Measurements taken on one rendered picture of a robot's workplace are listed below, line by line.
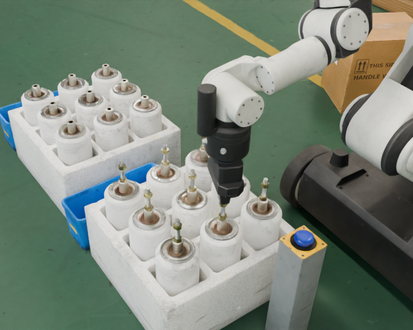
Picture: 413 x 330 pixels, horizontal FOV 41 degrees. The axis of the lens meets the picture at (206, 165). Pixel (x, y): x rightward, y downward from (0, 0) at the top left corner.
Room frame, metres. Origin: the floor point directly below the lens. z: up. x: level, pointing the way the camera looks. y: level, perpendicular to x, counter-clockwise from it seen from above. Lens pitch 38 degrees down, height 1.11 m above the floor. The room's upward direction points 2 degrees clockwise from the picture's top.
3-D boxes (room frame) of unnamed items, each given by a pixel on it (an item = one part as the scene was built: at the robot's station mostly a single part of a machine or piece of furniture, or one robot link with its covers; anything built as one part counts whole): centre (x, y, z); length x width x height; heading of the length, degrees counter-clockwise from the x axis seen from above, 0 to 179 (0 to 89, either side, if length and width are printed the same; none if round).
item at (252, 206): (0.95, -0.13, 0.25); 0.08 x 0.08 x 0.01
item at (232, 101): (0.86, -0.03, 0.57); 0.11 x 0.11 x 0.11; 34
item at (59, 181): (1.40, 0.35, 0.09); 0.39 x 0.39 x 0.18; 38
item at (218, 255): (0.88, -0.04, 0.16); 0.10 x 0.10 x 0.18
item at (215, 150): (0.88, -0.04, 0.46); 0.13 x 0.10 x 0.12; 15
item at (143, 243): (0.90, 0.13, 0.16); 0.10 x 0.10 x 0.18
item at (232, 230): (0.88, -0.04, 0.25); 0.08 x 0.08 x 0.01
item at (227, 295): (0.97, 0.03, 0.09); 0.39 x 0.39 x 0.18; 37
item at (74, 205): (1.15, 0.24, 0.06); 0.30 x 0.11 x 0.12; 129
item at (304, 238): (0.79, -0.20, 0.32); 0.04 x 0.04 x 0.02
